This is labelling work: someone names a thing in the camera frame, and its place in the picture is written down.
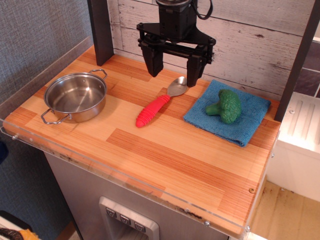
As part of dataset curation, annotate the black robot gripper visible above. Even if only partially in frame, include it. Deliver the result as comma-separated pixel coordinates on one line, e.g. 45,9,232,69
136,2,216,88

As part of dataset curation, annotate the green toy broccoli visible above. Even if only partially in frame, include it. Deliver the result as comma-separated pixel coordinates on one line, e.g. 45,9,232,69
205,89,242,125

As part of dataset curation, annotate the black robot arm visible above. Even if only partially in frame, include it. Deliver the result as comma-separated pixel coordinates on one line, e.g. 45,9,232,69
136,0,216,88

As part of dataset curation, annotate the blue folded cloth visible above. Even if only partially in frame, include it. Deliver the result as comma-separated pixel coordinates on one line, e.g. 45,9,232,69
183,80,271,147

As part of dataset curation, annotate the small steel pot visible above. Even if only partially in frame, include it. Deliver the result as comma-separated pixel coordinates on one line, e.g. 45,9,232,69
41,69,108,125

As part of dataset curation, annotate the white toy sink unit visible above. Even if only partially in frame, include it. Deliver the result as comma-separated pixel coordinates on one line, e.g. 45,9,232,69
266,92,320,201

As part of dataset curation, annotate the grey toy fridge cabinet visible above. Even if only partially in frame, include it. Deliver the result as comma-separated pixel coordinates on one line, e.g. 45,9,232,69
45,153,229,240

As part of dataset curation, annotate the silver dispenser button panel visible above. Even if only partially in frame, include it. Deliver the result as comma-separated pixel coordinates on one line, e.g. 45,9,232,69
99,196,160,240

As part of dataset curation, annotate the clear acrylic edge guard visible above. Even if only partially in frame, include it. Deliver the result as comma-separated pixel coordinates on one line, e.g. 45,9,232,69
3,115,280,238

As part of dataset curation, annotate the yellow object at corner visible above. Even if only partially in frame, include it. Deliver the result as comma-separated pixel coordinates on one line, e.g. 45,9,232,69
18,229,39,240

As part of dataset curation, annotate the red handled metal spoon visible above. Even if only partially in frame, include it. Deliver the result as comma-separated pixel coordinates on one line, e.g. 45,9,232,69
135,76,188,128

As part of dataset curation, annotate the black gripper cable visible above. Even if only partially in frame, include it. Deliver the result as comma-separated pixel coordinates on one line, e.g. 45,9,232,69
192,0,214,21

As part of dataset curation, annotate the dark left shelf post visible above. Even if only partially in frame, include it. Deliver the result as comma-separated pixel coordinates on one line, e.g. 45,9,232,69
87,0,114,66

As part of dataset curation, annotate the dark shelf post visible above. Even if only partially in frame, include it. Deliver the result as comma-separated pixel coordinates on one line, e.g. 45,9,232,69
87,0,114,66
274,0,320,122

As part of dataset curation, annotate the dark right shelf post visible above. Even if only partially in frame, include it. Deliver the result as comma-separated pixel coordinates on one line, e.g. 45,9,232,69
274,0,320,122

